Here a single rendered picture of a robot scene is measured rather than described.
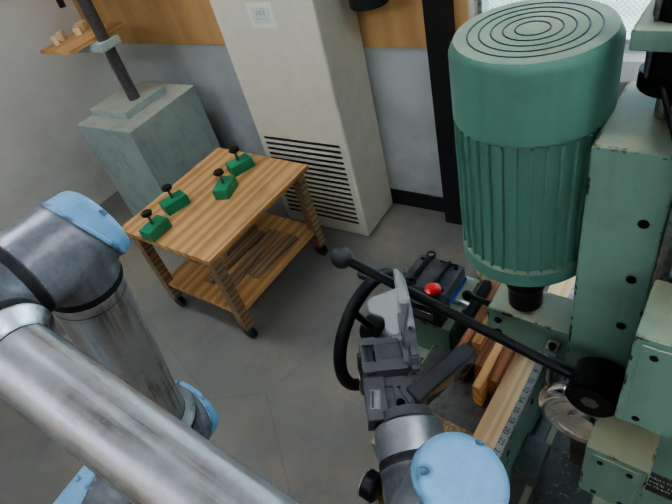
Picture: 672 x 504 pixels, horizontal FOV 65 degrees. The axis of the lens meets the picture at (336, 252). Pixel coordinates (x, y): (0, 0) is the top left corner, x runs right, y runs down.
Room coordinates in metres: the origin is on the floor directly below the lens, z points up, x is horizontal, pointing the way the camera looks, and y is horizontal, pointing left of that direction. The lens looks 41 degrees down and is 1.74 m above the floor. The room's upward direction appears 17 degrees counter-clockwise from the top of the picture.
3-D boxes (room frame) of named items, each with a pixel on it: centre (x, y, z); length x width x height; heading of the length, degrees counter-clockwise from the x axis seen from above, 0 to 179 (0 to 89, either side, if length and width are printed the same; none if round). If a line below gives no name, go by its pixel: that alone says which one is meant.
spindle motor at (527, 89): (0.52, -0.26, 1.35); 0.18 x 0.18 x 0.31
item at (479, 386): (0.55, -0.24, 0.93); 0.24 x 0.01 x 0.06; 133
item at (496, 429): (0.53, -0.31, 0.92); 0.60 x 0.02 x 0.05; 133
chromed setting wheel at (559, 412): (0.34, -0.26, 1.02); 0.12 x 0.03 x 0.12; 43
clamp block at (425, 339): (0.68, -0.16, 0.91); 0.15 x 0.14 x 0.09; 133
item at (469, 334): (0.59, -0.22, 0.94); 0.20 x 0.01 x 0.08; 133
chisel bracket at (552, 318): (0.50, -0.28, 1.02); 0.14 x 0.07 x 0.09; 43
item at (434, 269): (0.68, -0.15, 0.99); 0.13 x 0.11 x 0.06; 133
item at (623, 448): (0.28, -0.28, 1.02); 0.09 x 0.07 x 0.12; 133
